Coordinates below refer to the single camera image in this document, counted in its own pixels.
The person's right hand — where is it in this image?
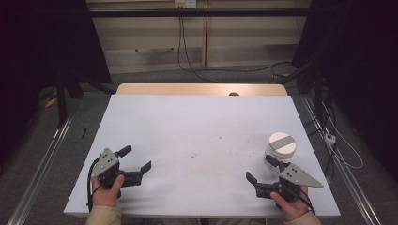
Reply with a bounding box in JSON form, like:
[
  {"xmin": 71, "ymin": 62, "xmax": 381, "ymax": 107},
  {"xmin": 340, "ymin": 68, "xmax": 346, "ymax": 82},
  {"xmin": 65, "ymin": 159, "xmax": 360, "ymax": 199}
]
[{"xmin": 269, "ymin": 185, "xmax": 314, "ymax": 222}]

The black metal stand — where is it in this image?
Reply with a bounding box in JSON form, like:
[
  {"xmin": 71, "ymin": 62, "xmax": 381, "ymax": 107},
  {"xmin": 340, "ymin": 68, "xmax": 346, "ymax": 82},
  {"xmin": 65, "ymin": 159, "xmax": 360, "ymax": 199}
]
[
  {"xmin": 54, "ymin": 69, "xmax": 116, "ymax": 129},
  {"xmin": 276, "ymin": 59, "xmax": 327, "ymax": 126}
]

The person's left hand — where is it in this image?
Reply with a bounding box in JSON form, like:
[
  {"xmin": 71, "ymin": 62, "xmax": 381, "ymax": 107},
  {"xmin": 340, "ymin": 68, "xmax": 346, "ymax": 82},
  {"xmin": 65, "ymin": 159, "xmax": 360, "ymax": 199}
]
[{"xmin": 91, "ymin": 174, "xmax": 126, "ymax": 208}]

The wooden table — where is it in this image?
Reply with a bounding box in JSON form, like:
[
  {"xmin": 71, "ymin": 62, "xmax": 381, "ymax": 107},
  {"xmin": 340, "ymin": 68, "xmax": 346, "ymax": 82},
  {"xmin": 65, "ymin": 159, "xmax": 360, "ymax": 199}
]
[{"xmin": 115, "ymin": 82, "xmax": 288, "ymax": 97}]

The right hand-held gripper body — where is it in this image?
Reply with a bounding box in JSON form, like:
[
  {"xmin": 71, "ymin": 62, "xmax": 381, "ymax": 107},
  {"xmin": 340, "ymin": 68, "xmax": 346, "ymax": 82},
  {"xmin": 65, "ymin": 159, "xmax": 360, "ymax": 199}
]
[{"xmin": 254, "ymin": 162, "xmax": 325, "ymax": 203}]

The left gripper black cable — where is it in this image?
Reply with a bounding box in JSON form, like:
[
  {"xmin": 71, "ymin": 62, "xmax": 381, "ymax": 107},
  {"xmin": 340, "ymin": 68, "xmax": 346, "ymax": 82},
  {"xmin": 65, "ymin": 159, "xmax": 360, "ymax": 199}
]
[{"xmin": 85, "ymin": 157, "xmax": 103, "ymax": 214}]

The black floor cable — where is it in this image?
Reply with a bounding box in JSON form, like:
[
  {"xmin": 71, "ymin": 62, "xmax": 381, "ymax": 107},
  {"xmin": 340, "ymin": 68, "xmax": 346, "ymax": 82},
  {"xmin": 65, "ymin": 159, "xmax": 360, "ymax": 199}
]
[
  {"xmin": 176, "ymin": 15, "xmax": 219, "ymax": 84},
  {"xmin": 177, "ymin": 15, "xmax": 295, "ymax": 74}
]

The bundle of black cables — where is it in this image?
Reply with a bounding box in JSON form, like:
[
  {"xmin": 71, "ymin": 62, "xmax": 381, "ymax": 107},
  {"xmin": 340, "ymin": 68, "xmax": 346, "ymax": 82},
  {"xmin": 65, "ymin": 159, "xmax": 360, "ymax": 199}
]
[{"xmin": 303, "ymin": 93, "xmax": 338, "ymax": 177}]

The black horizontal bar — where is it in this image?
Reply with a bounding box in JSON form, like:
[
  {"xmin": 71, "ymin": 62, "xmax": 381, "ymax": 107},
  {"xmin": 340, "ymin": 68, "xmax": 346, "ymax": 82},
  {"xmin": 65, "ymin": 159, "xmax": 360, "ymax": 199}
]
[{"xmin": 88, "ymin": 8, "xmax": 312, "ymax": 19}]

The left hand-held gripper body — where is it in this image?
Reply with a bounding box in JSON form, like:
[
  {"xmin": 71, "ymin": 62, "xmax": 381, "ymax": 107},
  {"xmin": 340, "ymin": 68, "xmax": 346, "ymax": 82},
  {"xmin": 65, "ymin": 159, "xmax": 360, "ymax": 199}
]
[{"xmin": 89, "ymin": 147, "xmax": 145, "ymax": 190}]

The white cable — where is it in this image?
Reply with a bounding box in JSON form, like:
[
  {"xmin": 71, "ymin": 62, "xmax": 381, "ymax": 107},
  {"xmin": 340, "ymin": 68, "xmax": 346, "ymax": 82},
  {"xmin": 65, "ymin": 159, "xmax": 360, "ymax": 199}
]
[{"xmin": 321, "ymin": 102, "xmax": 365, "ymax": 171}]

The white wall socket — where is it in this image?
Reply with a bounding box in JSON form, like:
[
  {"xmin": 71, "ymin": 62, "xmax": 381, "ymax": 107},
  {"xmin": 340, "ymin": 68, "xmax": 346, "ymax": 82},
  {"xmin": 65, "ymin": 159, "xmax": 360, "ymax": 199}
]
[{"xmin": 174, "ymin": 0, "xmax": 198, "ymax": 9}]

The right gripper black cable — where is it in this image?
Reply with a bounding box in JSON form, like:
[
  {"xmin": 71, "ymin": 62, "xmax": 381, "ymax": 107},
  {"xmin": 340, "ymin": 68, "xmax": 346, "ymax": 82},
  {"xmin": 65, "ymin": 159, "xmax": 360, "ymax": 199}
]
[{"xmin": 293, "ymin": 188, "xmax": 316, "ymax": 216}]

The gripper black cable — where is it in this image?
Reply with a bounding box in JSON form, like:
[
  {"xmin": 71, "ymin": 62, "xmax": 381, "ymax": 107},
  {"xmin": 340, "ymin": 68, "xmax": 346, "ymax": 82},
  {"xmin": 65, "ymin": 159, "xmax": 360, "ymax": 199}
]
[
  {"xmin": 85, "ymin": 157, "xmax": 103, "ymax": 214},
  {"xmin": 293, "ymin": 188, "xmax": 316, "ymax": 216}
]

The dark curtain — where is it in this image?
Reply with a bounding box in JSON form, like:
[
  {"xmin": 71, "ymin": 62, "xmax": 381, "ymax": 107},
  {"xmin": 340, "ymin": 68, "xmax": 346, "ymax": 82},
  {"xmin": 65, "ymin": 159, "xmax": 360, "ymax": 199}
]
[
  {"xmin": 0, "ymin": 0, "xmax": 113, "ymax": 167},
  {"xmin": 291, "ymin": 0, "xmax": 398, "ymax": 184}
]

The white board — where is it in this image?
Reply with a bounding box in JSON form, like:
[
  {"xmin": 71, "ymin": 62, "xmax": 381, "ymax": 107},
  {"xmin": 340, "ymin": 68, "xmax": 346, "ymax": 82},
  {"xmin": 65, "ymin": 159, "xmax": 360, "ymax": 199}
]
[{"xmin": 63, "ymin": 94, "xmax": 342, "ymax": 218}]

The aluminium floor rail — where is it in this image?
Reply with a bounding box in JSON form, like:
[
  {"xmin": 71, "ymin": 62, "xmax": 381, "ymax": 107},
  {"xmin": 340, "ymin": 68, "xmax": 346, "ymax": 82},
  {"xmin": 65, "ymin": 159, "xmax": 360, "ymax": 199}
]
[
  {"xmin": 299, "ymin": 94, "xmax": 383, "ymax": 225},
  {"xmin": 6, "ymin": 114, "xmax": 75, "ymax": 225}
]

